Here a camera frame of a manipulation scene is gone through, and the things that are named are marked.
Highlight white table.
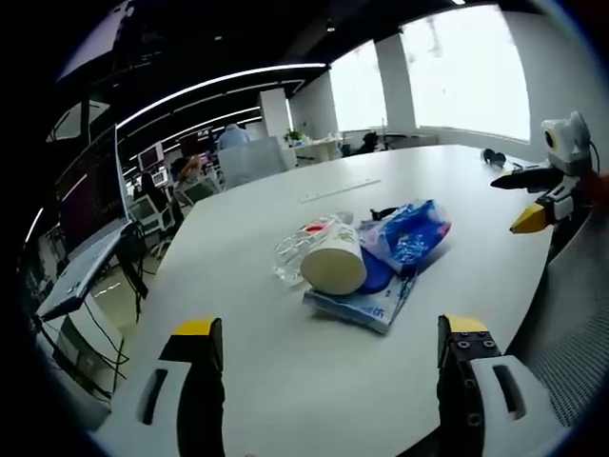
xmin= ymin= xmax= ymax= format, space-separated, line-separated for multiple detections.
xmin=92 ymin=144 xmax=567 ymax=457

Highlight clear plastic bottle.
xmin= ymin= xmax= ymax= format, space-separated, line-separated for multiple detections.
xmin=272 ymin=211 xmax=356 ymax=287

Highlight grey mesh chair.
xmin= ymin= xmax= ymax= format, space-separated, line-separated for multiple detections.
xmin=503 ymin=209 xmax=609 ymax=429

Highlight computer monitor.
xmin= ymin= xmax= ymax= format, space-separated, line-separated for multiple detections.
xmin=137 ymin=146 xmax=166 ymax=170

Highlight blue round lid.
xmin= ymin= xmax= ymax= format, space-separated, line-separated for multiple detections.
xmin=359 ymin=247 xmax=392 ymax=294

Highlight white office chair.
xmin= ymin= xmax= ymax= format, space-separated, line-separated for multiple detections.
xmin=127 ymin=195 xmax=175 ymax=239

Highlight paper cup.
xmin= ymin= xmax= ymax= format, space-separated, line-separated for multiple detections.
xmin=299 ymin=223 xmax=367 ymax=295

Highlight black headphones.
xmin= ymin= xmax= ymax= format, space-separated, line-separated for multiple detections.
xmin=482 ymin=148 xmax=509 ymax=169

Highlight blue tissue pack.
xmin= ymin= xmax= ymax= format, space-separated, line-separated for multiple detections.
xmin=303 ymin=270 xmax=420 ymax=335

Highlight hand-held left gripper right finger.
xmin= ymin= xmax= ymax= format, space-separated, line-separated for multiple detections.
xmin=436 ymin=313 xmax=565 ymax=457

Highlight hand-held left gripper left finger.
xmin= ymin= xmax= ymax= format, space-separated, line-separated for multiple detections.
xmin=88 ymin=317 xmax=226 ymax=457

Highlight blue plastic bag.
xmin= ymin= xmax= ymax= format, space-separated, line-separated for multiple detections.
xmin=357 ymin=198 xmax=453 ymax=275

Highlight open laptop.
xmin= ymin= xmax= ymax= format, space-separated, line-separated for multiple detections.
xmin=35 ymin=123 xmax=139 ymax=321

